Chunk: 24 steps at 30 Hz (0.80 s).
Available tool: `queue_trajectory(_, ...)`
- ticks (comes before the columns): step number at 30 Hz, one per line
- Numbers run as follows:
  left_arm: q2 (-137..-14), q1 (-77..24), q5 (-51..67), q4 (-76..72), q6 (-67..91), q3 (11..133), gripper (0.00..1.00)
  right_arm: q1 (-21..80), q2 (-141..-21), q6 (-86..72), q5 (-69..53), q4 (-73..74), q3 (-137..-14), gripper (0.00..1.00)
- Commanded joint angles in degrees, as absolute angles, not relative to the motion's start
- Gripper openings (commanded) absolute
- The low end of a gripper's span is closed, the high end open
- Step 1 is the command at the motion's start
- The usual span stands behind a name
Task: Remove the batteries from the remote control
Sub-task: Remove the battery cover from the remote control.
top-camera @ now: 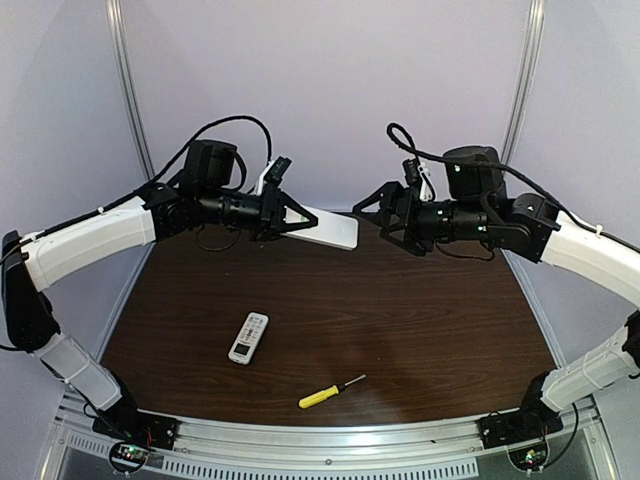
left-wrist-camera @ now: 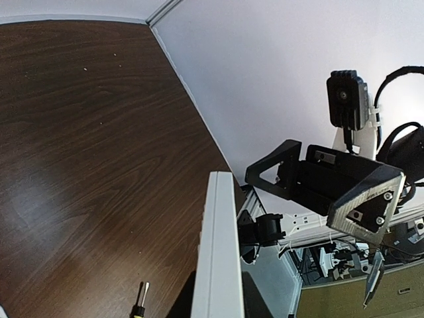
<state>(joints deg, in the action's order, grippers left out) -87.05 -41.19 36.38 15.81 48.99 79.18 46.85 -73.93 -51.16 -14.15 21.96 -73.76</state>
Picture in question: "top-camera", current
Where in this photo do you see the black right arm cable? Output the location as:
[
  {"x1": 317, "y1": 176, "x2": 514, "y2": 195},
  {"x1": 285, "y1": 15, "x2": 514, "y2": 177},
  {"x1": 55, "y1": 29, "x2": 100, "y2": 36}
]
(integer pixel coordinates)
[{"x1": 385, "y1": 121, "x2": 604, "y2": 236}]

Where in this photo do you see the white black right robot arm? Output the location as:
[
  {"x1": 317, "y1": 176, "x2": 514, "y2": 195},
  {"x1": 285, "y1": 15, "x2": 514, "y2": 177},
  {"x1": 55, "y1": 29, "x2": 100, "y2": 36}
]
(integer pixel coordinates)
[{"x1": 353, "y1": 146, "x2": 639, "y2": 417}]

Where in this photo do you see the aluminium corner post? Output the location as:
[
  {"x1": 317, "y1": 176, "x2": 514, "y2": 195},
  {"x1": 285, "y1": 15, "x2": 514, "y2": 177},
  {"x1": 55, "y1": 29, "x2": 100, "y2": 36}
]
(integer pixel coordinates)
[
  {"x1": 501, "y1": 0, "x2": 546, "y2": 165},
  {"x1": 105, "y1": 0, "x2": 155, "y2": 180}
]

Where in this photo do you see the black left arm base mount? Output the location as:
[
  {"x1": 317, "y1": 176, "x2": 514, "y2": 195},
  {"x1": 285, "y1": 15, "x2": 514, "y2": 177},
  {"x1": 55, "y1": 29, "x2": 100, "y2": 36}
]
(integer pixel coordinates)
[{"x1": 92, "y1": 404, "x2": 178, "y2": 450}]

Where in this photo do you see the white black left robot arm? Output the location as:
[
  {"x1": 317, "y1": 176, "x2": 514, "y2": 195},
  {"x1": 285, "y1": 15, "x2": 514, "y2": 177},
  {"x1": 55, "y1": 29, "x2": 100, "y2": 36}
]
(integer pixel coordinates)
[{"x1": 1, "y1": 140, "x2": 320, "y2": 413}]

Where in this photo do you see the small white remote control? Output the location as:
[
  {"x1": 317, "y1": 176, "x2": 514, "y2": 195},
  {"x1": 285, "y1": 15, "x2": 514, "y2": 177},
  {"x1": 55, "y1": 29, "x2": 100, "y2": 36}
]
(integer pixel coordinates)
[{"x1": 227, "y1": 312, "x2": 270, "y2": 365}]

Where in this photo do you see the left aluminium corner post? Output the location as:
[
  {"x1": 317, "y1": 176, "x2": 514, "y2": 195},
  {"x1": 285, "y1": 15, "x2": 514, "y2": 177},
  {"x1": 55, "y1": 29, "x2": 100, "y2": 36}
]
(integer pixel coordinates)
[{"x1": 105, "y1": 0, "x2": 155, "y2": 180}]

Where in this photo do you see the yellow handled screwdriver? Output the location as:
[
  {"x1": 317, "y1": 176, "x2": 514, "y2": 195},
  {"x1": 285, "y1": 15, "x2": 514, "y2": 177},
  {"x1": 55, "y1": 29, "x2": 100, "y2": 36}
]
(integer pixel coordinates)
[{"x1": 298, "y1": 374, "x2": 367, "y2": 409}]

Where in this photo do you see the large white remote control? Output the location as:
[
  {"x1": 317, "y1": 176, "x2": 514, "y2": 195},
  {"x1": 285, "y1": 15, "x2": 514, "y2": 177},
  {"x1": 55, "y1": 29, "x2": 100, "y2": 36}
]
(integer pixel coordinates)
[{"x1": 284, "y1": 206, "x2": 359, "y2": 250}]

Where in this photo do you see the right aluminium corner post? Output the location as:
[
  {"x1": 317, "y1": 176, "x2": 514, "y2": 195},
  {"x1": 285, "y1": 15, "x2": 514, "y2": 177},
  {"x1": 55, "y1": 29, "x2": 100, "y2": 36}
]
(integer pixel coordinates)
[{"x1": 501, "y1": 0, "x2": 546, "y2": 165}]

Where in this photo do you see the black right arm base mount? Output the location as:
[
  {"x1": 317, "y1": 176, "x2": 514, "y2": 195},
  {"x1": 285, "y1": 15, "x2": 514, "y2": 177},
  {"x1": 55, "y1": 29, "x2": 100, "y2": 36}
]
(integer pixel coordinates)
[{"x1": 477, "y1": 400, "x2": 564, "y2": 449}]

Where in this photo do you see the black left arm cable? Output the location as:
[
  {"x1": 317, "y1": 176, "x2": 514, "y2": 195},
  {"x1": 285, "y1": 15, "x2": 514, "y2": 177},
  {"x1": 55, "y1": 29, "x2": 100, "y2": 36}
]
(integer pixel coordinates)
[{"x1": 97, "y1": 115, "x2": 275, "y2": 214}]

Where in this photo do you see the aluminium front rail frame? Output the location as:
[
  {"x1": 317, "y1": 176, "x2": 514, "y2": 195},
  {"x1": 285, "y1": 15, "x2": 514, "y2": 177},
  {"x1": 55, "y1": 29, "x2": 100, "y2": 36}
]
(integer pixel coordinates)
[{"x1": 36, "y1": 392, "x2": 620, "y2": 479}]

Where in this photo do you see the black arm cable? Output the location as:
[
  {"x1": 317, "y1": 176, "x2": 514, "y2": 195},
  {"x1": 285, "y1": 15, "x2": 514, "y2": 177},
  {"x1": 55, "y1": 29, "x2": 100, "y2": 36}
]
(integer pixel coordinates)
[
  {"x1": 385, "y1": 121, "x2": 604, "y2": 236},
  {"x1": 97, "y1": 115, "x2": 275, "y2": 214}
]

